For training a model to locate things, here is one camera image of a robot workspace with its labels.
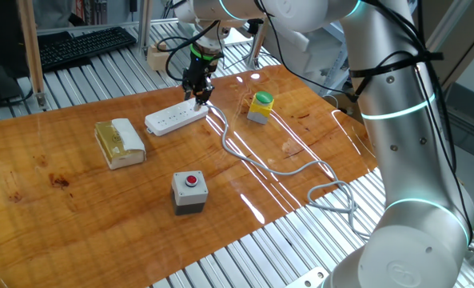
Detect black keyboard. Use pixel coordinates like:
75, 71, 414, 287
36, 26, 137, 73

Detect black robot arm cables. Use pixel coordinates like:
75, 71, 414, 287
156, 0, 473, 245

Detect white four-socket power strip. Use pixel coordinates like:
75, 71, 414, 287
144, 98, 209, 137

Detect gold tissue pack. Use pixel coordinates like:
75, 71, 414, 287
94, 118, 147, 171

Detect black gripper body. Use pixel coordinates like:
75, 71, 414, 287
181, 55, 221, 97

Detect grey power strip cable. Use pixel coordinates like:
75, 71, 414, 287
206, 102, 372, 241

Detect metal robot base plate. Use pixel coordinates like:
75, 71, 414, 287
284, 266, 329, 288

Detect black monitor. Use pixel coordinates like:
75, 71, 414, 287
0, 0, 34, 107

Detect wood-grain table mat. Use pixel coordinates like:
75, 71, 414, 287
0, 64, 380, 288

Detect wooden post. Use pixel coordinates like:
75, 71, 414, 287
16, 0, 48, 109

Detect aluminium profile post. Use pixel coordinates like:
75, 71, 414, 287
137, 0, 153, 57

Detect small wooden block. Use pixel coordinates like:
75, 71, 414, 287
146, 42, 172, 72

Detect red button grey box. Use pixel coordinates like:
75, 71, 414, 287
170, 170, 209, 216

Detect green button yellow box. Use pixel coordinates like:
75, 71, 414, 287
246, 90, 275, 125

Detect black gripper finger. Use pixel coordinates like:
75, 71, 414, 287
181, 79, 196, 102
193, 86, 215, 112

